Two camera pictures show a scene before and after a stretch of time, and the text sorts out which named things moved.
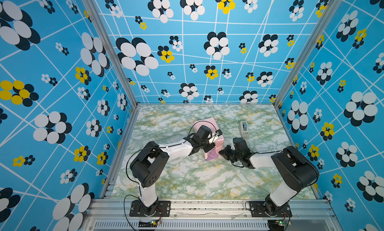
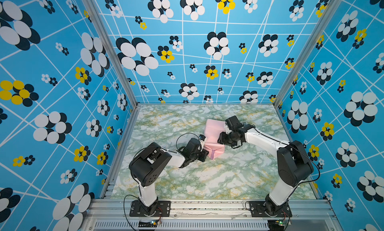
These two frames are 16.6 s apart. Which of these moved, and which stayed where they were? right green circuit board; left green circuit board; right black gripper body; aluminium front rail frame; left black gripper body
Moved: right black gripper body; left black gripper body
Stayed: aluminium front rail frame; left green circuit board; right green circuit board
